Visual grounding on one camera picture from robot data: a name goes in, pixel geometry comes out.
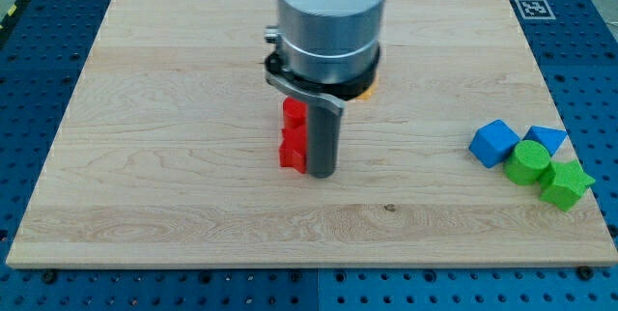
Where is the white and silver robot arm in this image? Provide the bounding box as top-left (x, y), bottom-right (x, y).
top-left (265, 0), bottom-right (386, 178)

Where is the red cylinder block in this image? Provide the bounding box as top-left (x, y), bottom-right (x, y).
top-left (282, 97), bottom-right (307, 129)

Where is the green cylinder block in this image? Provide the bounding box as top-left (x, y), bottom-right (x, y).
top-left (503, 140), bottom-right (551, 185)

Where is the red star block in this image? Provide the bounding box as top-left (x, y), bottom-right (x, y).
top-left (279, 126), bottom-right (307, 174)

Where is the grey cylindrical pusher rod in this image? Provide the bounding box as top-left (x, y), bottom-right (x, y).
top-left (306, 105), bottom-right (341, 179)

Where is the yellow block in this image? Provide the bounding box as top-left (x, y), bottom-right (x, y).
top-left (355, 77), bottom-right (379, 100)

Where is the white fiducial marker tag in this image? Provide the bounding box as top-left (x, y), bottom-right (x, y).
top-left (515, 0), bottom-right (555, 20)

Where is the green star block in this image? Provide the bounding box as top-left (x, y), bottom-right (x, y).
top-left (538, 159), bottom-right (596, 212)

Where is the blue triangle block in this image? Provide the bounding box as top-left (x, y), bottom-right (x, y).
top-left (523, 126), bottom-right (568, 156)

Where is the blue cube block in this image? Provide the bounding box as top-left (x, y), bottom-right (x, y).
top-left (468, 120), bottom-right (520, 168)

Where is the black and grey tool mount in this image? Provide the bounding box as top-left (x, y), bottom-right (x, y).
top-left (265, 26), bottom-right (380, 116)

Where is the light wooden board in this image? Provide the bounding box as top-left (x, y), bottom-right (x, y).
top-left (7, 0), bottom-right (617, 269)

